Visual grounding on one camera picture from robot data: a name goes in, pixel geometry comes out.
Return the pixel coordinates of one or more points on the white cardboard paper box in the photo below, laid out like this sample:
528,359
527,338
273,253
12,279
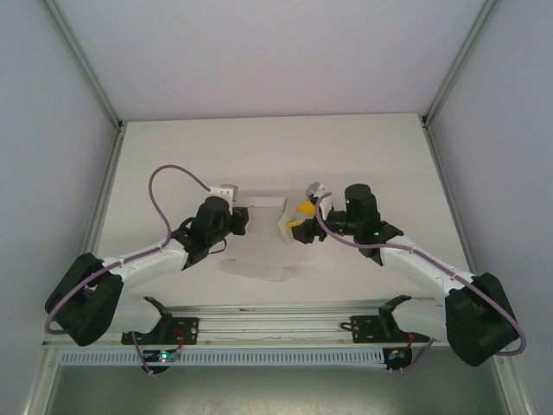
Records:
263,255

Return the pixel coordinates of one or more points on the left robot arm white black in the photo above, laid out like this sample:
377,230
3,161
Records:
142,266

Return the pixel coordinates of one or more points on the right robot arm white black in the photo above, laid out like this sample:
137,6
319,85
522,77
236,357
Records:
432,268

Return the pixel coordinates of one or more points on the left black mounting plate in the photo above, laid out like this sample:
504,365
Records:
186,330

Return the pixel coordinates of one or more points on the black mounting plate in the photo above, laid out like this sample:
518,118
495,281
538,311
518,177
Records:
186,330
367,330

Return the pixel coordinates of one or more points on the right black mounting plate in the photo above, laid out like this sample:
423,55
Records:
367,330

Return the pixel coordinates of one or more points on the left circuit board green light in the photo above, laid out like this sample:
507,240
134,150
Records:
163,356

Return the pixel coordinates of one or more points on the right circuit board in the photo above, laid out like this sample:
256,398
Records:
395,355

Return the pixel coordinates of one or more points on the grey steel lower panel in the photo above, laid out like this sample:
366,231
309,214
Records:
276,391

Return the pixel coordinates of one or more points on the right aluminium table edge rail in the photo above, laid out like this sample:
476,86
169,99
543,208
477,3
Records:
458,203

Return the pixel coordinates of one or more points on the aluminium table edge rail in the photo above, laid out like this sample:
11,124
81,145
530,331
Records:
458,203
103,194

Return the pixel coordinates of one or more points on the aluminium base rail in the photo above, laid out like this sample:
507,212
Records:
276,322

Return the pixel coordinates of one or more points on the left aluminium table edge rail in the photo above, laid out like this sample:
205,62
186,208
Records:
103,194

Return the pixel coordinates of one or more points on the right aluminium frame post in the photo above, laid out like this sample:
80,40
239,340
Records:
462,60

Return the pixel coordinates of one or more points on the aluminium frame post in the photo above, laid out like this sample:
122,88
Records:
462,60
82,60

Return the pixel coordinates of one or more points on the left aluminium frame post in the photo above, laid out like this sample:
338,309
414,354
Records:
82,60

